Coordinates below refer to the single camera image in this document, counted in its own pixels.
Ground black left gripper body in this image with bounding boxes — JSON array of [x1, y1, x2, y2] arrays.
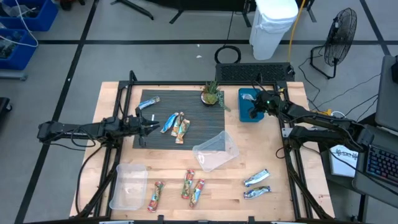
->
[[123, 107, 147, 148]]

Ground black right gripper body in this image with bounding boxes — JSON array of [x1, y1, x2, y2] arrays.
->
[[254, 90, 284, 116]]

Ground chocolate chip granola bar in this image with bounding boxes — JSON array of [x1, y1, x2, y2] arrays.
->
[[147, 181, 165, 213], [189, 178, 206, 208], [181, 169, 196, 200]]

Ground teal plastic bin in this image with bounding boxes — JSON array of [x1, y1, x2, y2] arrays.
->
[[238, 88, 265, 123]]

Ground black perforated case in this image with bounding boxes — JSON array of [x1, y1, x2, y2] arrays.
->
[[215, 62, 295, 83]]

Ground dark striped placemat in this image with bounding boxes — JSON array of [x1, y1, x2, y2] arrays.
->
[[132, 89, 225, 151]]

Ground potted succulent plant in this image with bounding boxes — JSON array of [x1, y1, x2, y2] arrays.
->
[[200, 80, 231, 112]]

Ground clear plastic container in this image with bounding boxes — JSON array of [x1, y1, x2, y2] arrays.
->
[[109, 163, 149, 211]]

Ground white trash bin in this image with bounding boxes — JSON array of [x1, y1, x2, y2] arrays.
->
[[248, 0, 299, 61]]

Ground white printed sign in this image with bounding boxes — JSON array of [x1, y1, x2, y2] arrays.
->
[[328, 144, 360, 178]]

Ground black floor fan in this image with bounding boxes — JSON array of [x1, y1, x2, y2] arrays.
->
[[309, 7, 358, 80]]

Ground black partition curtain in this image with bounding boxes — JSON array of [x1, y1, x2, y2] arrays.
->
[[110, 0, 318, 28]]

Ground gray desk surface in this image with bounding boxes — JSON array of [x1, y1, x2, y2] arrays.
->
[[352, 124, 398, 210], [374, 55, 398, 133]]

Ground backlit black keyboard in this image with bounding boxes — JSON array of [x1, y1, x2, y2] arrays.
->
[[366, 143, 398, 187]]

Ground blue storage bin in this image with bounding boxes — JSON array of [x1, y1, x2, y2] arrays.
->
[[0, 0, 59, 32], [0, 29, 39, 71]]

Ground gray cart shelf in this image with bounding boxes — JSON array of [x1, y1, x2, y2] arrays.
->
[[0, 68, 28, 82]]

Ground clear bin with handle holes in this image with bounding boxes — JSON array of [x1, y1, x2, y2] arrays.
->
[[192, 130, 240, 173]]

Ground coiled black cable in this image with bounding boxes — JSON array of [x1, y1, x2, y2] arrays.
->
[[214, 45, 242, 65]]

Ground yellow hanging cable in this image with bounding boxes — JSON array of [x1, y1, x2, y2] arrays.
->
[[286, 0, 307, 62]]

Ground white cable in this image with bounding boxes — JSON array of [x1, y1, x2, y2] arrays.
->
[[0, 0, 40, 48]]

